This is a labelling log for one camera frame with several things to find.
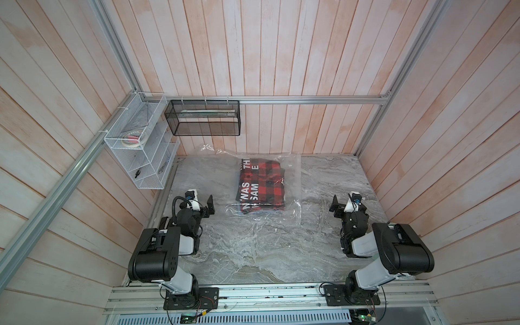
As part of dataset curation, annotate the clear plastic vacuum bag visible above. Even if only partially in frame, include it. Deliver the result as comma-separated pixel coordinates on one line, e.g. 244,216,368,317
194,145,302,226

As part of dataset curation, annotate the red black plaid shirt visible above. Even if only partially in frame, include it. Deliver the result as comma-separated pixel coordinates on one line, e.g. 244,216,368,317
236,158,285,214

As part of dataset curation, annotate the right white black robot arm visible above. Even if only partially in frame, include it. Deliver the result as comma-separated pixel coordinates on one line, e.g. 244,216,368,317
319,192,435,306

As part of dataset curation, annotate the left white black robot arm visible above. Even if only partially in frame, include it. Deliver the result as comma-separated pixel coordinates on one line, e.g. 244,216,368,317
127,190,219,314

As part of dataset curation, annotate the tape roll on shelf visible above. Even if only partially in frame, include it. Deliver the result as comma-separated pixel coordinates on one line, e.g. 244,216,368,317
121,129,148,148

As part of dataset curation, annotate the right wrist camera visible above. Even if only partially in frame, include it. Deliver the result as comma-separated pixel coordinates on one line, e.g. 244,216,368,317
349,191,362,205

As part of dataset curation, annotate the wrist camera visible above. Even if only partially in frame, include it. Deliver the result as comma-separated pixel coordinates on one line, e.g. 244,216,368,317
349,191,362,205
184,189,198,201

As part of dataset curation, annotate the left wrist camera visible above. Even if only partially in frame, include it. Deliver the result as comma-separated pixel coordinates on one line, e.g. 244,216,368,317
184,189,198,201

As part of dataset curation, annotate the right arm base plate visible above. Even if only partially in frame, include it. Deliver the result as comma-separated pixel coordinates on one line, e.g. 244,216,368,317
320,283,381,307

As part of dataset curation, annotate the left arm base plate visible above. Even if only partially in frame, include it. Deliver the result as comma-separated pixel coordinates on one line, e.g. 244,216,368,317
163,287,219,311

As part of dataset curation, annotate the black wire mesh basket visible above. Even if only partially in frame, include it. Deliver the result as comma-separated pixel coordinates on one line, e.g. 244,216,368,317
164,100,241,137

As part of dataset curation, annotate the white wire mesh shelf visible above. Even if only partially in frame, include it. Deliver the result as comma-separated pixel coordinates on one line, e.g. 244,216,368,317
104,92,180,190

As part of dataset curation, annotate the aluminium front rail frame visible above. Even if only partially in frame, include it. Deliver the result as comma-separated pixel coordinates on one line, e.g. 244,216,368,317
103,280,439,315

